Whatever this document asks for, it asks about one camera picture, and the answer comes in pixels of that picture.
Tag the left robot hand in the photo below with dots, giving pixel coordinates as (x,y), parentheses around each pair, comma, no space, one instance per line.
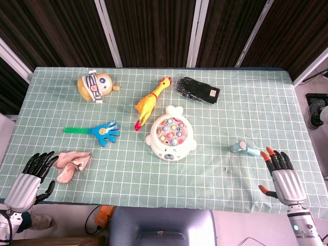
(21,191)

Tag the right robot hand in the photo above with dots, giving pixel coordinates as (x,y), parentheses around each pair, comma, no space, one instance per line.
(288,185)

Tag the small light blue toy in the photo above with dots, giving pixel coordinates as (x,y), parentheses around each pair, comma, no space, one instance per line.
(242,146)

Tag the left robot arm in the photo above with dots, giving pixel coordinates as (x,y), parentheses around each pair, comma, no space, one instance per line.
(3,225)

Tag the blue hand clapper toy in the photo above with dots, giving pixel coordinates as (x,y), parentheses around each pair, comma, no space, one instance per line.
(105,133)

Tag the dark blue trouser leg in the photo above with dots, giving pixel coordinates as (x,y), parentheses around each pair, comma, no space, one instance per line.
(25,221)

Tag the beige shoe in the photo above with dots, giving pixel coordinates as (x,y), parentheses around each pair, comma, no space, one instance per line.
(42,221)

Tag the pink cloth grey trim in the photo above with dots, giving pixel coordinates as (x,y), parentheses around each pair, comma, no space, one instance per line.
(68,166)

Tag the grey sneaker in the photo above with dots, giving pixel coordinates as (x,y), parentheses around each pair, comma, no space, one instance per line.
(314,115)

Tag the white trouser leg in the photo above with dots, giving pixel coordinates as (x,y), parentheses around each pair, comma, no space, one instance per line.
(325,111)

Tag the orange device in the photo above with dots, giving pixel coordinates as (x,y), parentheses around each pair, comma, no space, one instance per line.
(103,215)

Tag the black flat tray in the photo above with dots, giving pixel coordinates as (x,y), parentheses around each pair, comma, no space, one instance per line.
(317,97)

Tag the green checked tablecloth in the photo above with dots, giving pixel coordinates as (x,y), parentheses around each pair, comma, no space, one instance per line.
(128,179)

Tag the yellow plush toy striped scarf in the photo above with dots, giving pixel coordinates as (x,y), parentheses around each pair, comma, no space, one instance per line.
(89,85)

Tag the blue-grey robot torso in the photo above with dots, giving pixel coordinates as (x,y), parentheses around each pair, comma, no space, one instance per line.
(164,220)

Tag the black gloves in plastic bag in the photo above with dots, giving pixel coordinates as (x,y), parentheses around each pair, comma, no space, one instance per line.
(198,89)

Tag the yellow rubber chicken toy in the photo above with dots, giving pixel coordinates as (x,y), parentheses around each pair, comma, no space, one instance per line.
(146,103)

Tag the white partition frame post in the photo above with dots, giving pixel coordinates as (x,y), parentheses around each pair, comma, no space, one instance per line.
(197,33)
(253,33)
(109,33)
(12,60)
(311,66)

